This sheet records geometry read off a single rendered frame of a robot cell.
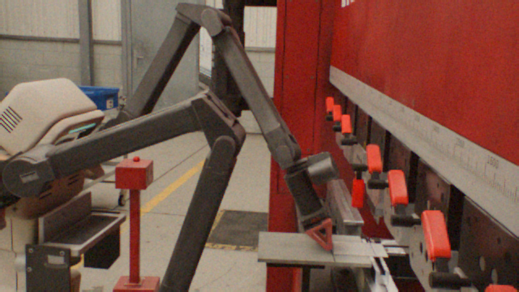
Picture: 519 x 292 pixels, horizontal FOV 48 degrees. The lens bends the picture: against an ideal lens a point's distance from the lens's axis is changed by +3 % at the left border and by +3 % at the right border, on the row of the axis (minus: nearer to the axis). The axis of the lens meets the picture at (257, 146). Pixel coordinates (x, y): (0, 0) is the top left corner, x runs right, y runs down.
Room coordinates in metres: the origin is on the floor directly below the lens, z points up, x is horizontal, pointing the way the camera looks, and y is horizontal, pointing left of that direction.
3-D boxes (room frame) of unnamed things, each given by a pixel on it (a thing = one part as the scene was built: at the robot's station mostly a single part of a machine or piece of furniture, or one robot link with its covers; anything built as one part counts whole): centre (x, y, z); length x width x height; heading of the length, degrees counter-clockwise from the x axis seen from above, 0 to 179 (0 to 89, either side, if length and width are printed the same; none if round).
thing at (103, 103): (4.70, 1.44, 0.92); 0.50 x 0.36 x 0.18; 80
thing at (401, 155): (0.97, -0.28, 1.26); 0.15 x 0.09 x 0.17; 179
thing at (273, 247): (1.34, -0.14, 1.00); 0.26 x 0.18 x 0.01; 89
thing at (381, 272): (1.31, -0.29, 0.99); 0.20 x 0.03 x 0.03; 179
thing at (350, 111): (1.57, -0.29, 1.26); 0.15 x 0.09 x 0.17; 179
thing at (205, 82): (2.53, 0.18, 1.42); 0.45 x 0.12 x 0.36; 15
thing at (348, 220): (1.89, -0.30, 0.92); 0.50 x 0.06 x 0.10; 179
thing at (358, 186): (1.19, -0.22, 1.20); 0.04 x 0.02 x 0.10; 89
